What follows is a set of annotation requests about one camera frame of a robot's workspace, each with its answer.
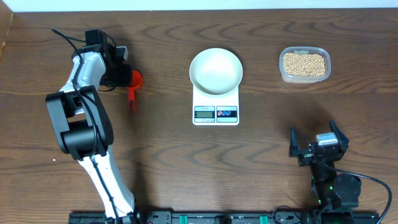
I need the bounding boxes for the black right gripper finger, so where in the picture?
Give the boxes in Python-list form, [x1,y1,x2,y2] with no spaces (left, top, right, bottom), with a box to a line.
[289,126,299,157]
[329,119,349,144]

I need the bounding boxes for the red plastic measuring scoop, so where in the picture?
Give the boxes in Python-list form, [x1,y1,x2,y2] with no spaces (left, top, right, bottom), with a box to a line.
[127,70,143,113]

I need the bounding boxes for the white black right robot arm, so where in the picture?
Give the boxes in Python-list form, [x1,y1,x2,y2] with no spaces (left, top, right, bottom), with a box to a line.
[289,120,361,223]

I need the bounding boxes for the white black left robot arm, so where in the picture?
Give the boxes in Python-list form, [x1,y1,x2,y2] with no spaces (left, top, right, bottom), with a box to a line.
[45,44,147,223]

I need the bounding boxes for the white digital kitchen scale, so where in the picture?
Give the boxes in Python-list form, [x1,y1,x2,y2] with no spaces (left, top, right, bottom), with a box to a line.
[192,87,239,126]

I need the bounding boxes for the cream round bowl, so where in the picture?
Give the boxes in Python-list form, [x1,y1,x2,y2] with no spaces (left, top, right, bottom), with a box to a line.
[189,48,243,96]

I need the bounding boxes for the clear plastic bean container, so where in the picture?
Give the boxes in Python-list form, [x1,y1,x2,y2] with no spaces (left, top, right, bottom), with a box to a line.
[279,46,331,84]

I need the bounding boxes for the brown wooden side panel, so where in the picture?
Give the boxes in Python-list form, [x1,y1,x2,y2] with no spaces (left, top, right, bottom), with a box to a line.
[0,0,14,56]

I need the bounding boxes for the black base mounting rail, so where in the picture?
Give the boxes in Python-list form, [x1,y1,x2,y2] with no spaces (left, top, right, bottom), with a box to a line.
[68,210,379,224]

